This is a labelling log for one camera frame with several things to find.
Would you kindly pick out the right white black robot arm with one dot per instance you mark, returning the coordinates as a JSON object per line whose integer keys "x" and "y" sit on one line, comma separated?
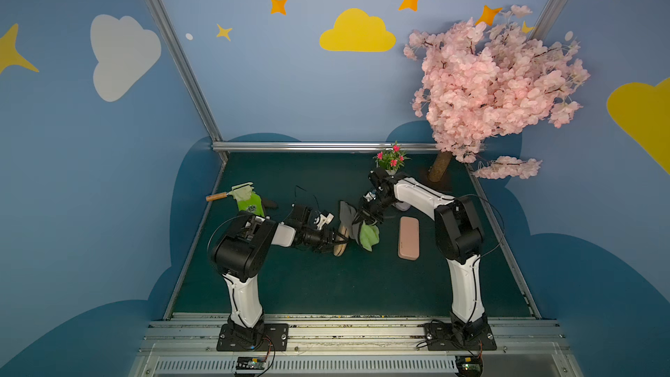
{"x": 459, "y": 238}

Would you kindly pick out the pink eyeglass case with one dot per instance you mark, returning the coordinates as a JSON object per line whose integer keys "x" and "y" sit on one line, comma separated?
{"x": 409, "y": 238}

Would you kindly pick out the small potted pink flowers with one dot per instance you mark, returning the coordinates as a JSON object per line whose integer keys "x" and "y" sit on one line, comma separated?
{"x": 392, "y": 159}

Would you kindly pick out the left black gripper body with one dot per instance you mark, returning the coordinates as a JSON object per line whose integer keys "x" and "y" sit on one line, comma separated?
{"x": 327, "y": 238}

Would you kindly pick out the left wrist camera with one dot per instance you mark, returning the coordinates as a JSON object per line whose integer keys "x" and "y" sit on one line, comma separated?
{"x": 323, "y": 219}

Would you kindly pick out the right green circuit board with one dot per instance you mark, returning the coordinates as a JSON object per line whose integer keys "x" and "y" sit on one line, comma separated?
{"x": 469, "y": 366}

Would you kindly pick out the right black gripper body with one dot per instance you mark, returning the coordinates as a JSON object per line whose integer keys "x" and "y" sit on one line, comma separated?
{"x": 364, "y": 215}

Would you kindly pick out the aluminium front rail frame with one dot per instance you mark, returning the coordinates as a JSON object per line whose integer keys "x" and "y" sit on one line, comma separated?
{"x": 329, "y": 345}

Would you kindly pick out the beige cork eyeglass case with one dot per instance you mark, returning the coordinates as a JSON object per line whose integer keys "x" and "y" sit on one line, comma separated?
{"x": 341, "y": 239}

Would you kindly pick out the pink cherry blossom tree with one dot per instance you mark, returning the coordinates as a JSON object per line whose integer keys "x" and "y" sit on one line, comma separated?
{"x": 487, "y": 78}

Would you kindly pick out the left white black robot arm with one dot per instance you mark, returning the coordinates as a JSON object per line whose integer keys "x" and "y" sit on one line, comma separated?
{"x": 239, "y": 247}

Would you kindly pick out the wooden handled garden trowel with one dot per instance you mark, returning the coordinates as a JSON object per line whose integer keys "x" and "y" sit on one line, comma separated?
{"x": 240, "y": 193}

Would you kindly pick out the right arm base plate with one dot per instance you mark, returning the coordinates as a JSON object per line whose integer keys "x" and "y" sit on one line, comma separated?
{"x": 442, "y": 336}

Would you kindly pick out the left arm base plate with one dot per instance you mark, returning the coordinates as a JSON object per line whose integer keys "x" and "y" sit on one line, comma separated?
{"x": 263, "y": 337}

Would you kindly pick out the green black work glove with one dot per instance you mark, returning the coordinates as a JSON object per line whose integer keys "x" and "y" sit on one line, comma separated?
{"x": 257, "y": 205}

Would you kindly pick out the grey green microfibre cloth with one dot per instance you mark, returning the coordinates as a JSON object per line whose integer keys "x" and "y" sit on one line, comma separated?
{"x": 354, "y": 228}

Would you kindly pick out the purple eyeglass case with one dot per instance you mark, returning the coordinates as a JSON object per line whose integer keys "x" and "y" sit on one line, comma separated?
{"x": 403, "y": 206}

